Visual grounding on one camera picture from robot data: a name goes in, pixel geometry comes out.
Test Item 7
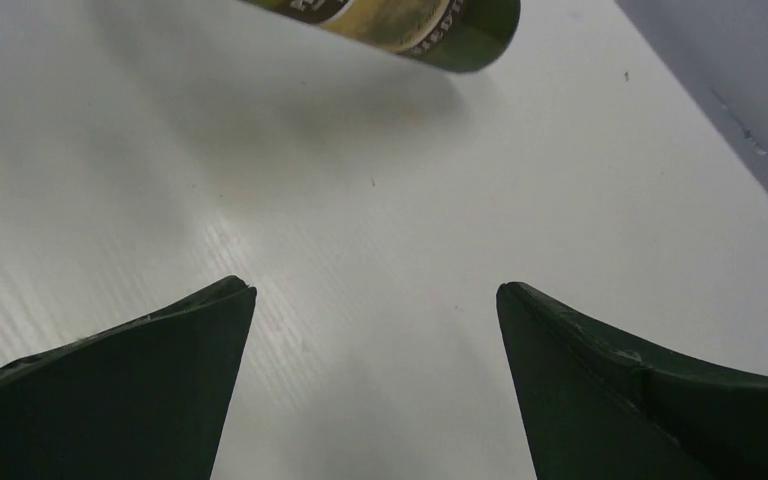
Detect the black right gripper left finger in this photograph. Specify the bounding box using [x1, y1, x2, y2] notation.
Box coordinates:
[0, 276, 257, 479]

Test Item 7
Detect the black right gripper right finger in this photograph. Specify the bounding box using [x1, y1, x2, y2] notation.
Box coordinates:
[496, 282, 768, 479]

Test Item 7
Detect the brown bottle with tan label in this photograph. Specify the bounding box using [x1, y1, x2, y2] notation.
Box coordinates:
[250, 0, 521, 74]

